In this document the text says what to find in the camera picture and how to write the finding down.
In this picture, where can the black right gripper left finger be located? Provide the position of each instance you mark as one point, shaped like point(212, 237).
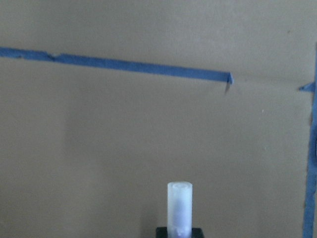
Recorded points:
point(161, 232)

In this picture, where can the purple highlighter pen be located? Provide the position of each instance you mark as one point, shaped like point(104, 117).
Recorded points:
point(179, 209)

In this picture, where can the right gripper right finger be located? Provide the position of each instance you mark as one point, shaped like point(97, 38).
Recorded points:
point(197, 233)

